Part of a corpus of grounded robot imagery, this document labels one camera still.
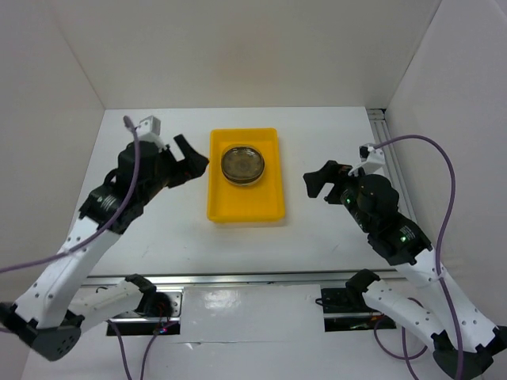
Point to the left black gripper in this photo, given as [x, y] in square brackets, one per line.
[193, 162]

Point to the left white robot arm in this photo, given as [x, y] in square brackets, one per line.
[49, 317]

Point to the clear glass plate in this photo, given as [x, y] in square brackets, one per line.
[242, 161]

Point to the aluminium rail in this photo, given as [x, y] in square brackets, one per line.
[381, 134]
[250, 279]

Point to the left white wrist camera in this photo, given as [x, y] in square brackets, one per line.
[149, 130]

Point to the front aluminium rail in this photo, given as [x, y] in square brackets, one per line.
[250, 279]

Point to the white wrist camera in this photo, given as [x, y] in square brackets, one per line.
[149, 130]
[371, 160]

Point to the right side aluminium rail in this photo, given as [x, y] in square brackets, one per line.
[381, 134]

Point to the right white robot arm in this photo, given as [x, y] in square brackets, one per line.
[462, 340]

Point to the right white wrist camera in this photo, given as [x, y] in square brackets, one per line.
[371, 160]

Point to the yellow brown patterned plate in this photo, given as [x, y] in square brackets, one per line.
[246, 181]

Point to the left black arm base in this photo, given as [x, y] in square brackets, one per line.
[161, 315]

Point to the yellow plastic bin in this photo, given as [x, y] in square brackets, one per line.
[262, 201]

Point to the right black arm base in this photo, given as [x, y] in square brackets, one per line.
[342, 314]

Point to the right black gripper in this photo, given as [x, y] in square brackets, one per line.
[331, 172]

